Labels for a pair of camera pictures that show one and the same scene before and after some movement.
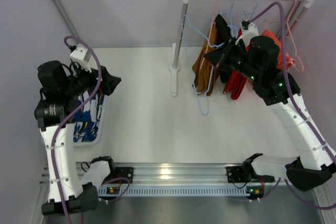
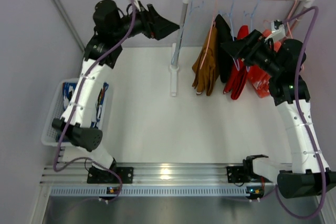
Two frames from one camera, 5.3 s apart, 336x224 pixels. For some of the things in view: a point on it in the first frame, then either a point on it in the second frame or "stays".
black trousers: [223, 33] stays
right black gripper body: [223, 57] -> [252, 48]
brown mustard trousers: [205, 72] stays
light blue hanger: [252, 14] stays
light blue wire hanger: [211, 45] -> [181, 29]
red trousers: [237, 82] stays
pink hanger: [210, 31] stays
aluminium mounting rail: [155, 174] stays
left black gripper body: [102, 82] -> [152, 22]
